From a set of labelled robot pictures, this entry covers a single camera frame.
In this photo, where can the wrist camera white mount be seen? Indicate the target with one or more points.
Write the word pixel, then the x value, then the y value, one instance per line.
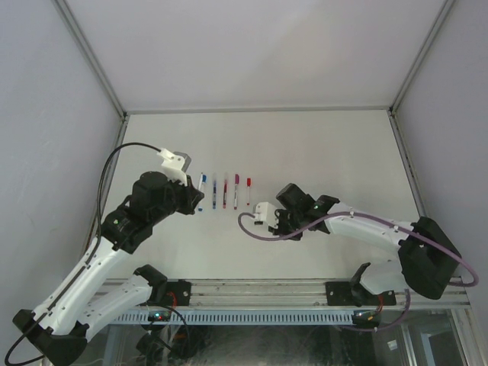
pixel 175 165
pixel 265 213

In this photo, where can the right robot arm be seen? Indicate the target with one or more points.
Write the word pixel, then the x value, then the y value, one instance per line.
pixel 424 254

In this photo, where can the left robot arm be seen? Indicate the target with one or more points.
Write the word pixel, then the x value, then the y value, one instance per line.
pixel 61 327

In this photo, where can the red gel pen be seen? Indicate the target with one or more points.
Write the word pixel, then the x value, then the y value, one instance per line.
pixel 225 189

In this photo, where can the blue gel pen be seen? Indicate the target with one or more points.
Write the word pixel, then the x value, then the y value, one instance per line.
pixel 214 191

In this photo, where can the thin white red-tip pen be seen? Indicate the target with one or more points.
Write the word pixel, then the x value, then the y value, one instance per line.
pixel 236 196

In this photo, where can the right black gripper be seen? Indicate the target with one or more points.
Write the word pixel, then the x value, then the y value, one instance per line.
pixel 282 221

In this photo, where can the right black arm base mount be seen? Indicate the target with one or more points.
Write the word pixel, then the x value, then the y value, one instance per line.
pixel 344 293

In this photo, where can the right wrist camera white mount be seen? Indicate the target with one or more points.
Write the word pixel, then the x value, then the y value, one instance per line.
pixel 265 213

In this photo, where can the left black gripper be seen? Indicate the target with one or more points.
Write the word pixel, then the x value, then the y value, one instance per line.
pixel 189 196

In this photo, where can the blue white marker pen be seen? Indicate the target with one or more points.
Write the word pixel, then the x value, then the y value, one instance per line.
pixel 200 204

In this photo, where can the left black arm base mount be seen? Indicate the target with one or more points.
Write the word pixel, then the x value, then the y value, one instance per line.
pixel 177 293

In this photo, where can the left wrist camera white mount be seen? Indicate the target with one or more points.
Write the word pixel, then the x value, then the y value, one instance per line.
pixel 175 165

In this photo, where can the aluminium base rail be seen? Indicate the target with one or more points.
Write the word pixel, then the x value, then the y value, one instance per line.
pixel 245 294

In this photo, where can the blue cable duct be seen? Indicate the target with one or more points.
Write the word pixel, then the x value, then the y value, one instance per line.
pixel 292 317

